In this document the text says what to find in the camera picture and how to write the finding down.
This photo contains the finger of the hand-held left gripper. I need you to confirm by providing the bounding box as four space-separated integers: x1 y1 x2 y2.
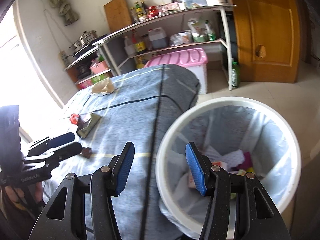
24 142 83 170
27 132 76 153

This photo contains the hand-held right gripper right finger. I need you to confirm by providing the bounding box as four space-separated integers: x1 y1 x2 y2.
185 142 292 240

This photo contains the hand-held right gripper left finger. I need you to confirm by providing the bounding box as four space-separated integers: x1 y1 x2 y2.
31 141 135 240

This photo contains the white foam net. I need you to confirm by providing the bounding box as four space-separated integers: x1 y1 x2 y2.
205 145 227 162
221 149 246 168

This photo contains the olive green packet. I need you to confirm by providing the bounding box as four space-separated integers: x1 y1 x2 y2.
76 113 102 138

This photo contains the purple snack packet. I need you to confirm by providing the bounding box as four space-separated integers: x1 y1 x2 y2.
236 151 253 172

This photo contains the beige paper bag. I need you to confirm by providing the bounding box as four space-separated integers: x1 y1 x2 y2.
90 77 115 97

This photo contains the white rim waste bin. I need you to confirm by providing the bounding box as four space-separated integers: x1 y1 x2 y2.
155 97 302 220

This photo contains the person's left hand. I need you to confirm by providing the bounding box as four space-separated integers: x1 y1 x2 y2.
6 183 44 204

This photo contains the blue checked blanket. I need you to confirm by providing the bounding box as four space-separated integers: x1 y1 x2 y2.
42 64 202 240

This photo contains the red and green carton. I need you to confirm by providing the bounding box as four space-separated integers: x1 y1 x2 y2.
76 72 113 90

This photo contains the black kitchen appliance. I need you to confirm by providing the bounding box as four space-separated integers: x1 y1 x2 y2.
75 61 92 78

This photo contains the pink plastic basket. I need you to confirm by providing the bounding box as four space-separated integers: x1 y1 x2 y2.
89 61 108 75

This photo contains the small white shelf rack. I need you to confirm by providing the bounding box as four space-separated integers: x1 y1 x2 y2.
64 45 118 90

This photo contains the black induction cooker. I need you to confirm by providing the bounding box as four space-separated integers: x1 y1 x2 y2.
72 34 108 57

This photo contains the stainless steamer pot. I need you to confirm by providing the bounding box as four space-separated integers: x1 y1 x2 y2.
69 30 98 50

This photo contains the clear plastic bottle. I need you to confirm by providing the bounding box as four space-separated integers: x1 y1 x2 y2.
123 35 137 57

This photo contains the pink lid storage box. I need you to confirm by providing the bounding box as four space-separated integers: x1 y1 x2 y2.
144 48 209 95

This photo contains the yellow label oil bottle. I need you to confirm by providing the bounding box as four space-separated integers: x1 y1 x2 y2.
132 29 147 54

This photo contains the large white shelf rack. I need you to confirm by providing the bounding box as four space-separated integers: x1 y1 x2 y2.
92 4 237 90

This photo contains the hanging green cloth bag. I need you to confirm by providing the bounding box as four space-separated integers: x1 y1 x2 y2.
45 0 80 27

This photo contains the dark glass jar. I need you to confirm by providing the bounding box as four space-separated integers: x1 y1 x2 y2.
142 34 153 50

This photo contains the clear plastic bag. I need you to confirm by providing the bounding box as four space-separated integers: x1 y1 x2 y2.
170 34 187 46

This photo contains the dark liquid plastic jug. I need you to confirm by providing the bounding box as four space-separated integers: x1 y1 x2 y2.
148 27 168 49

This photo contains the white plastic tub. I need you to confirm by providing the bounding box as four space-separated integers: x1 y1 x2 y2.
178 30 192 43

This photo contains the wooden cutting board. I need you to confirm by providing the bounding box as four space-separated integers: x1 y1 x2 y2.
104 0 133 33

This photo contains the green pouch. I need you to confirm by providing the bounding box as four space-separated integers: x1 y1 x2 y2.
205 20 217 41

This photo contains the white snack bag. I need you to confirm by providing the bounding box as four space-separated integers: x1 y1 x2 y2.
187 17 208 38

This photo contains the green cap bottle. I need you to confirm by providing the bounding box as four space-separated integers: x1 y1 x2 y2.
135 1 145 22

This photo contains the wooden door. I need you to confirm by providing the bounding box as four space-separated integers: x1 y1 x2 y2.
226 0 304 83

